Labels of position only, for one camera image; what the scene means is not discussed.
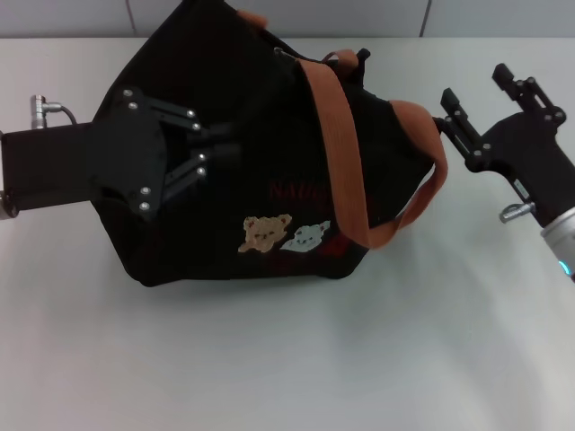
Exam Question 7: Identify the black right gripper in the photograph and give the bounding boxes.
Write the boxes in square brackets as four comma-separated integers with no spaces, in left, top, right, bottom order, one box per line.
[439,64,575,228]

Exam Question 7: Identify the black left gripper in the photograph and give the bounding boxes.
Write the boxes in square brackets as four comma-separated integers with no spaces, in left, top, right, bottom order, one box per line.
[0,87,244,224]

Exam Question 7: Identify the black food bag orange straps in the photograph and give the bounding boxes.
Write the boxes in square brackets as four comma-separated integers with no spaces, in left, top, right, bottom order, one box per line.
[92,0,450,288]

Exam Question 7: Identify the right gripper cable with plug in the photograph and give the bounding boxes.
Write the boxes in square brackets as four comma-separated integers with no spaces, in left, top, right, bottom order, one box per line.
[499,202,537,224]

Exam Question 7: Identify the gripper cable with plug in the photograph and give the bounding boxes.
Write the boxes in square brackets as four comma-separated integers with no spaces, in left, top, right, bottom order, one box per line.
[29,93,81,130]
[499,202,537,224]

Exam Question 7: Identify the left gripper cable with plug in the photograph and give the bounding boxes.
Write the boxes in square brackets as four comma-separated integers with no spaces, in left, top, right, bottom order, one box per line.
[29,93,81,130]

